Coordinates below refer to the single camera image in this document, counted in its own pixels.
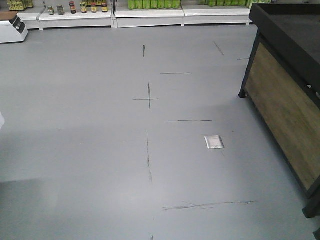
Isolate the metal floor socket plate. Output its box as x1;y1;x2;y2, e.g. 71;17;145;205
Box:
204;135;225;150

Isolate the white store shelving unit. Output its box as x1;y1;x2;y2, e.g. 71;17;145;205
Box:
18;0;251;31

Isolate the black wooden produce display stand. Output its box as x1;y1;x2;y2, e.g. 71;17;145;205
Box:
238;2;320;219

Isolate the yellow-label sauce jar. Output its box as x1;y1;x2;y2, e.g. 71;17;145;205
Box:
80;1;87;14

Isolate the red-lid sauce jar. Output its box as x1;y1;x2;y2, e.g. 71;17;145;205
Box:
68;1;77;14

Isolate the green-lid glass jar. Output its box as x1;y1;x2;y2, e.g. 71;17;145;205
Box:
56;5;65;15
47;6;55;15

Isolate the white weighing scale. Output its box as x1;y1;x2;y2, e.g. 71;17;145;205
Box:
0;11;29;44

